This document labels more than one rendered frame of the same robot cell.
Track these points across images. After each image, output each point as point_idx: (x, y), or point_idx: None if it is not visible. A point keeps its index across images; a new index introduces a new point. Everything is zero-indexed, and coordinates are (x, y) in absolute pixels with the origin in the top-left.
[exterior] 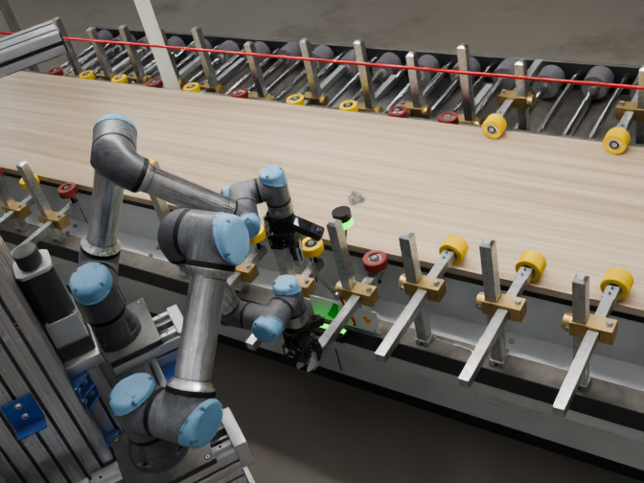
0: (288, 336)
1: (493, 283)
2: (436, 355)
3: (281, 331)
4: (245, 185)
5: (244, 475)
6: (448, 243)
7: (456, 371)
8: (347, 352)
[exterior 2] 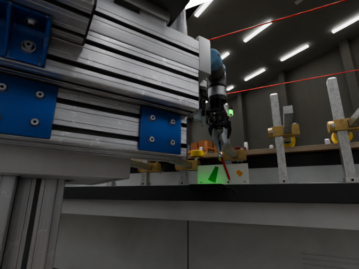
0: (215, 96)
1: (340, 103)
2: (299, 183)
3: (221, 62)
4: None
5: (198, 81)
6: None
7: (318, 196)
8: (215, 221)
